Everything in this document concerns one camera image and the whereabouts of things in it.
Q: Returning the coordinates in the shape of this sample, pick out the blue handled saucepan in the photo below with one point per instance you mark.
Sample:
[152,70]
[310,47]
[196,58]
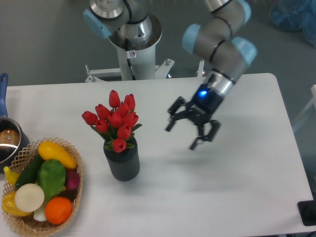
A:
[12,137]

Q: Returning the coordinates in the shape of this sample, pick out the black device at table edge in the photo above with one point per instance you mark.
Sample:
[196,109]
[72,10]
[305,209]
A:
[307,210]

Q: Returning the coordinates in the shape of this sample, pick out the yellow bell pepper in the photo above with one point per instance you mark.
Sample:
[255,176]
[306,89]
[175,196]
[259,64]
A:
[9,206]

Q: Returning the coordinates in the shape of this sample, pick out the blue plastic bag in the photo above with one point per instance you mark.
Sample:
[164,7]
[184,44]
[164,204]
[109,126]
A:
[295,15]

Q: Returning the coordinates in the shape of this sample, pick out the dark grey ribbed vase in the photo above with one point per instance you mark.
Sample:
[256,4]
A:
[124,165]

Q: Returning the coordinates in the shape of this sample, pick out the purple red onion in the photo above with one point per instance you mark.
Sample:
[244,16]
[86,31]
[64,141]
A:
[72,180]

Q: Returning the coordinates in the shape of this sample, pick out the yellow squash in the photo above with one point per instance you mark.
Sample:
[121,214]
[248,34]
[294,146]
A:
[49,150]

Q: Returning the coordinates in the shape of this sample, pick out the white frame at right edge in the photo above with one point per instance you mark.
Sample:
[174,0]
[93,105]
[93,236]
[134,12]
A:
[306,112]

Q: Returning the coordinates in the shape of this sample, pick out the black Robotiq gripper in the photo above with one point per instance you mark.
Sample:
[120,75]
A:
[199,111]

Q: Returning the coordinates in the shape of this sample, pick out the white leek stalk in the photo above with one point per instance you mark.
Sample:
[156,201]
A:
[39,214]

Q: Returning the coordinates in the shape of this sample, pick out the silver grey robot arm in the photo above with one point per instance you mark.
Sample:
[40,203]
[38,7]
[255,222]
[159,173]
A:
[214,42]

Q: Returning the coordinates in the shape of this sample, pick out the woven wicker basket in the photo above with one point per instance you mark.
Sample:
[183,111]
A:
[28,226]

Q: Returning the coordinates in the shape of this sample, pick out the red tulip bouquet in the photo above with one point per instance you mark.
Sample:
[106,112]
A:
[116,124]

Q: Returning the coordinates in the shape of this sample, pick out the white round radish slice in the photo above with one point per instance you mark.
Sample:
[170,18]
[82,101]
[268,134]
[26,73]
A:
[29,197]

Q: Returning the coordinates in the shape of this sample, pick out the green lettuce leaf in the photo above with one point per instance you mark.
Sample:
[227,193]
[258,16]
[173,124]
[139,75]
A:
[51,178]

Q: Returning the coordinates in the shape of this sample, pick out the dark green cucumber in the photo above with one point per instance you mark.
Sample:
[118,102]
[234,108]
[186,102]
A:
[30,172]

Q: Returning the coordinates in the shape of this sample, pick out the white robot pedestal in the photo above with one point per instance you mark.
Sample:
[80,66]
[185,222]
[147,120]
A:
[136,49]

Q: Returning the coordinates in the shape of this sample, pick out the orange fruit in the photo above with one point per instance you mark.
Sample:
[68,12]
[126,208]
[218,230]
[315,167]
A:
[58,210]

